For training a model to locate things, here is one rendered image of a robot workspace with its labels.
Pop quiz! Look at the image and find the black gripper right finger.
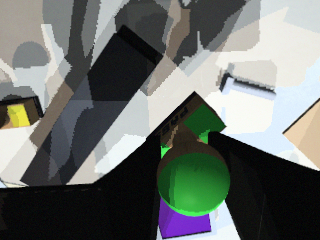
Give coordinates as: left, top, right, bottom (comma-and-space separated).
208, 131, 320, 240

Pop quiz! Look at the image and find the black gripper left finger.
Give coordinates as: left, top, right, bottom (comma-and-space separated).
0, 135, 162, 240

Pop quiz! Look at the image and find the grey metal bolt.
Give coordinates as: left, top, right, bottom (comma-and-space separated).
219, 73, 277, 100

